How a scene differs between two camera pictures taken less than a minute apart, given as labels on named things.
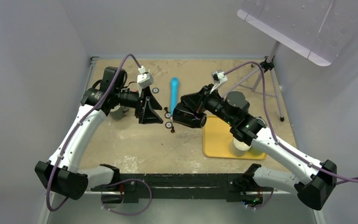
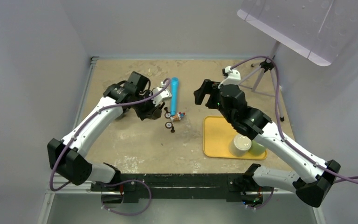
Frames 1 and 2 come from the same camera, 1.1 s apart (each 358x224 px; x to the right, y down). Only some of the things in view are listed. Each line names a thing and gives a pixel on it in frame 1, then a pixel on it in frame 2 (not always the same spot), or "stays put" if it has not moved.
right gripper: [200, 99] → [208, 87]
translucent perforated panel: [318, 31] stays put
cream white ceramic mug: [238, 149] stays put
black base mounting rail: [128, 188] stays put
